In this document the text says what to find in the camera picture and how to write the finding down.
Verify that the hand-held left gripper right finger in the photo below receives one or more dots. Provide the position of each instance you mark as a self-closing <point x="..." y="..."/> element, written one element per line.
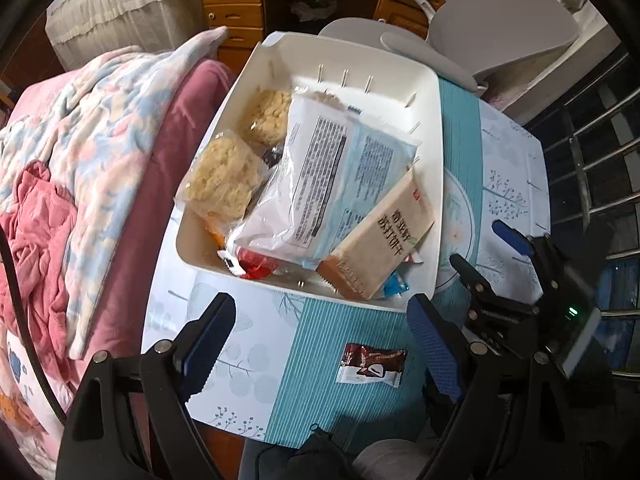
<point x="435" y="347"/>

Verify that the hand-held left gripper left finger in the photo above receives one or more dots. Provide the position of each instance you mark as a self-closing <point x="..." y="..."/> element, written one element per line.
<point x="207" y="347"/>

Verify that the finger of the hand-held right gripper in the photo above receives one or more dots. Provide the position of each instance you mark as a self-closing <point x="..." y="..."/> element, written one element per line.
<point x="492" y="310"/>
<point x="512" y="239"/>

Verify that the brown white chocolate packet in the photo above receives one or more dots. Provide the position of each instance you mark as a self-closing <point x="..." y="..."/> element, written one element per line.
<point x="372" y="364"/>

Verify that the small blue packet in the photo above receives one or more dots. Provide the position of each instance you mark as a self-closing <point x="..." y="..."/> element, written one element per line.
<point x="397" y="284"/>

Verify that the red snack packet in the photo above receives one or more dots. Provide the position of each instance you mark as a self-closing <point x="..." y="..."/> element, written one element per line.
<point x="257" y="265"/>

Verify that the beige cracker packet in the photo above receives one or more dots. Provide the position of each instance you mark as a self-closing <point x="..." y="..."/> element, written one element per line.
<point x="380" y="240"/>

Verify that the yellow puffed snack pack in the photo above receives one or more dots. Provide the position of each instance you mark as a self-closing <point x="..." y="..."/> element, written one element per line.
<point x="220" y="180"/>
<point x="267" y="115"/>

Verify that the white plastic bin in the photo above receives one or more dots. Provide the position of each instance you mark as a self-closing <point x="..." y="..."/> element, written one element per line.
<point x="380" y="90"/>

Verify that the large cracker bag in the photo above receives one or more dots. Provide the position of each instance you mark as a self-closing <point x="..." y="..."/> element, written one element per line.
<point x="320" y="180"/>

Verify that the blue white printed tablecloth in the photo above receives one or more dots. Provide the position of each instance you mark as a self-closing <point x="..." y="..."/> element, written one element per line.
<point x="310" y="360"/>

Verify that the metal window grille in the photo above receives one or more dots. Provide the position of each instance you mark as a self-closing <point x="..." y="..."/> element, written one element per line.
<point x="600" y="160"/>

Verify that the dark cloth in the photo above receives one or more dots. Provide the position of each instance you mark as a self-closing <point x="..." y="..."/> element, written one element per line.
<point x="310" y="455"/>

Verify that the white cartoon printed cloth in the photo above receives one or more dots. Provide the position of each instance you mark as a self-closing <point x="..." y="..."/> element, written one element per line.
<point x="20" y="390"/>

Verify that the pink quilt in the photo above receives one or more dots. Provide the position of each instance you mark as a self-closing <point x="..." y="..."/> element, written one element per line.
<point x="165" y="160"/>

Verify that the pink crumpled cloth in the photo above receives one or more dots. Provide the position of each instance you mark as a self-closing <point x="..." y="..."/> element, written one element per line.
<point x="40" y="245"/>

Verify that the grey office chair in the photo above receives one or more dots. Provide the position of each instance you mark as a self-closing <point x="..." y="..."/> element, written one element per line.
<point x="500" y="15"/>

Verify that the floral fleece blanket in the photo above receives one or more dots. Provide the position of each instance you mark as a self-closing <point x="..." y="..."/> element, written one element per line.
<point x="100" y="130"/>

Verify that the trash bin with bag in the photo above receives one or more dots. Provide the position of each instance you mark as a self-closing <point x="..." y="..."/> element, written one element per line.
<point x="313" y="8"/>

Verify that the wooden desk with drawers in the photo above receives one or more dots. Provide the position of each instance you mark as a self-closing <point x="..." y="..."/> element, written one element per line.
<point x="235" y="5"/>

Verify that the white lace furniture cover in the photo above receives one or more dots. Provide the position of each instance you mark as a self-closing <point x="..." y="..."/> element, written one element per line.
<point x="120" y="10"/>

